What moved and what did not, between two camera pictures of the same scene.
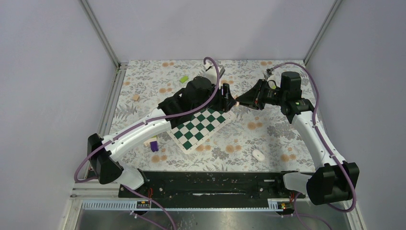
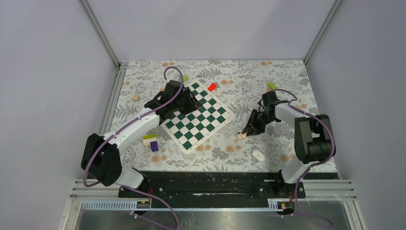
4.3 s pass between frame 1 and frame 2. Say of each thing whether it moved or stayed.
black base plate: stayed
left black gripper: moved
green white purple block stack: stayed
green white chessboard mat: stayed
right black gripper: moved
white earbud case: stayed
